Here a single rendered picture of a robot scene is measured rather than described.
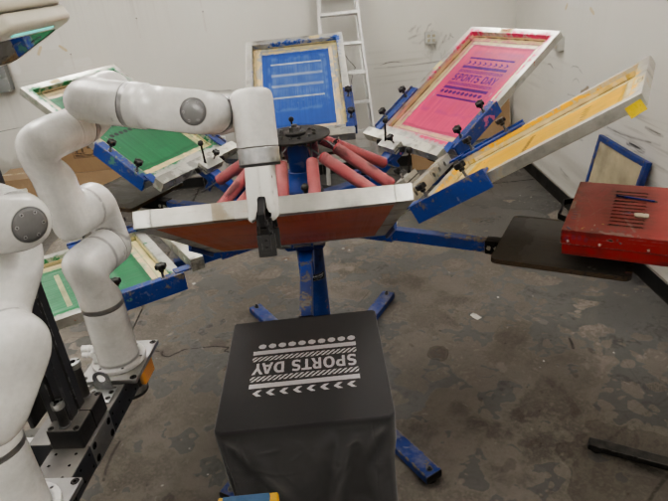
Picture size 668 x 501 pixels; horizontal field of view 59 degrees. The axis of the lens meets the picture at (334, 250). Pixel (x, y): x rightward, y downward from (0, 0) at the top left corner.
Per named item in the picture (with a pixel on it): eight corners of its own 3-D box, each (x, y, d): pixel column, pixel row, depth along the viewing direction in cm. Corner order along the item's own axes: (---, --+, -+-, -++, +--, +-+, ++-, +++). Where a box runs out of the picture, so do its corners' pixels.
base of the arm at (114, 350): (72, 378, 138) (51, 322, 131) (93, 346, 149) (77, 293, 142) (135, 375, 136) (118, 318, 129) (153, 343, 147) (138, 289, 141)
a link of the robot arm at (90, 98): (29, 159, 116) (77, 137, 129) (124, 172, 112) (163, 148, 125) (10, 76, 109) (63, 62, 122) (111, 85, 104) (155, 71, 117)
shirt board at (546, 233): (635, 247, 224) (638, 227, 220) (628, 299, 192) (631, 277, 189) (328, 211, 284) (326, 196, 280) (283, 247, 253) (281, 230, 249)
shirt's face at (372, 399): (393, 416, 143) (393, 414, 143) (216, 433, 144) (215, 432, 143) (373, 311, 186) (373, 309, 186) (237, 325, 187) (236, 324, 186)
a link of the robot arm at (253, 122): (182, 93, 103) (206, 97, 112) (191, 154, 105) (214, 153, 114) (262, 82, 99) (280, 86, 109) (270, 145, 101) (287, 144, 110)
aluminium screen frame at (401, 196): (414, 200, 121) (412, 182, 121) (132, 229, 121) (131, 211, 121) (385, 235, 200) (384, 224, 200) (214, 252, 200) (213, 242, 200)
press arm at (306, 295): (319, 417, 158) (316, 400, 155) (297, 419, 158) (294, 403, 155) (313, 229, 269) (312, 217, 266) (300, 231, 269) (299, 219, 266)
